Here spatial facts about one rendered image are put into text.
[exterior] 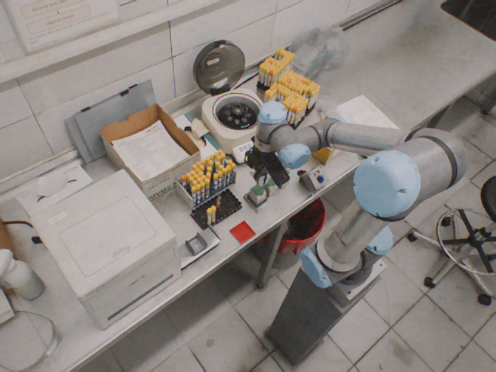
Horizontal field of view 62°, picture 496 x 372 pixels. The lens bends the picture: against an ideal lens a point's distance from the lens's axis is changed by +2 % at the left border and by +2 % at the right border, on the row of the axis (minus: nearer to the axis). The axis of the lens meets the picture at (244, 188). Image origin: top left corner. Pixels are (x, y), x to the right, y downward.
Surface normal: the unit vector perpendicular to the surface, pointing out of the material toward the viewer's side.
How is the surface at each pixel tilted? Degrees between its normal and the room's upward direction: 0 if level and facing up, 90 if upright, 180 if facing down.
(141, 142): 2
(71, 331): 0
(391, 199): 80
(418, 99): 0
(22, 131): 90
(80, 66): 90
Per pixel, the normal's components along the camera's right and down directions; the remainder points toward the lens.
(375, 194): -0.84, 0.27
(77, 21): 0.63, 0.70
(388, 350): 0.08, -0.55
